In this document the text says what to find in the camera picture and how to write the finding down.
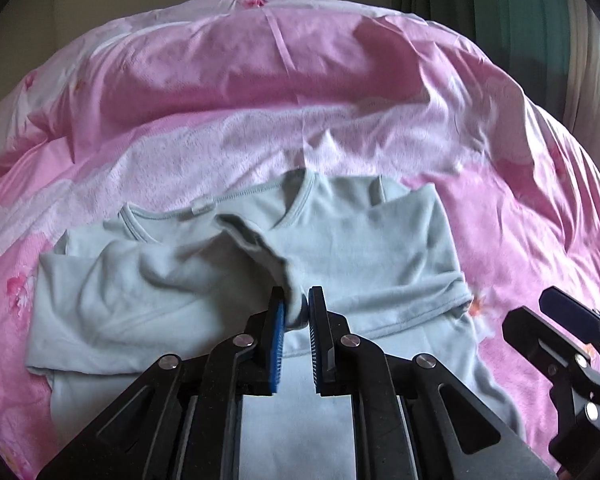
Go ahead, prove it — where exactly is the light blue long-sleeve shirt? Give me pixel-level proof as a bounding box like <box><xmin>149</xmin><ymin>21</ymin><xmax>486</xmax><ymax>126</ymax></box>
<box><xmin>24</xmin><ymin>169</ymin><xmax>524</xmax><ymax>479</ymax></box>

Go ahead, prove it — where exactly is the pink floral duvet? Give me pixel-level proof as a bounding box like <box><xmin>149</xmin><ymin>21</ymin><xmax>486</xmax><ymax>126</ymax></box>
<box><xmin>0</xmin><ymin>0</ymin><xmax>600</xmax><ymax>479</ymax></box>

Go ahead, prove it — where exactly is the dark green curtain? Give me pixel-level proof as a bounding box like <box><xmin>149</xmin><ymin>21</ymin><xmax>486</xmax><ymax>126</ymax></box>
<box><xmin>391</xmin><ymin>0</ymin><xmax>570</xmax><ymax>119</ymax></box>

